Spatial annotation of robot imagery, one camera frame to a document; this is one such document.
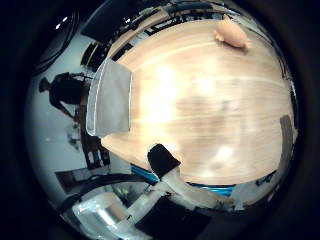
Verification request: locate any pink plush toy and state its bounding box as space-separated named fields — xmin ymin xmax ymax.
xmin=214 ymin=14 xmax=251 ymax=50

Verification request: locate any grey folded cloth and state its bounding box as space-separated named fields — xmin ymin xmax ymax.
xmin=85 ymin=57 xmax=133 ymax=138

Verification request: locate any person in dark shirt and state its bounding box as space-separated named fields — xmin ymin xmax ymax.
xmin=37 ymin=71 xmax=92 ymax=122

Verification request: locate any grey strip on table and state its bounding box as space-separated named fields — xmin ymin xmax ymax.
xmin=279 ymin=114 xmax=295 ymax=169

